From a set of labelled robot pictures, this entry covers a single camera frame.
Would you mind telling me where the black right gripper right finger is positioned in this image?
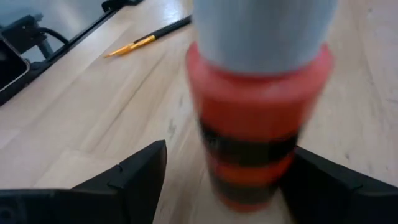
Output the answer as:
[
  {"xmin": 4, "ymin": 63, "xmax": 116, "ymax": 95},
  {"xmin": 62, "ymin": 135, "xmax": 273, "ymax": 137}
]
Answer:
[{"xmin": 279, "ymin": 146, "xmax": 398, "ymax": 224}]

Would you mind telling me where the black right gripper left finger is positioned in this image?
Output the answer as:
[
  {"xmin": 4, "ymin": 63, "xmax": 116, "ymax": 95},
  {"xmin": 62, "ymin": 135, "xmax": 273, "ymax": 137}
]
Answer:
[{"xmin": 0, "ymin": 139, "xmax": 168, "ymax": 224}]

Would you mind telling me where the red-orange paint bottle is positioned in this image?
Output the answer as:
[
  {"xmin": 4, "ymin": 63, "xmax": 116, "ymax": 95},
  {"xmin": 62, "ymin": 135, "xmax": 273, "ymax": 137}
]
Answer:
[{"xmin": 185, "ymin": 0, "xmax": 340, "ymax": 214}]

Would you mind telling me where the silver edged dark device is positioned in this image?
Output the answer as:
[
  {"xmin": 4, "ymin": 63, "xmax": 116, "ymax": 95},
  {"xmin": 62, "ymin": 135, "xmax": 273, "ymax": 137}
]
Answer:
[{"xmin": 0, "ymin": 36, "xmax": 31, "ymax": 93}]

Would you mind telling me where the black clamp bracket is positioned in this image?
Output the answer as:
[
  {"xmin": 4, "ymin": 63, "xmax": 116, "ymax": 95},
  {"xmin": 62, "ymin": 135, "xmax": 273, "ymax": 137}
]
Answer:
[{"xmin": 1, "ymin": 14, "xmax": 70, "ymax": 63}]

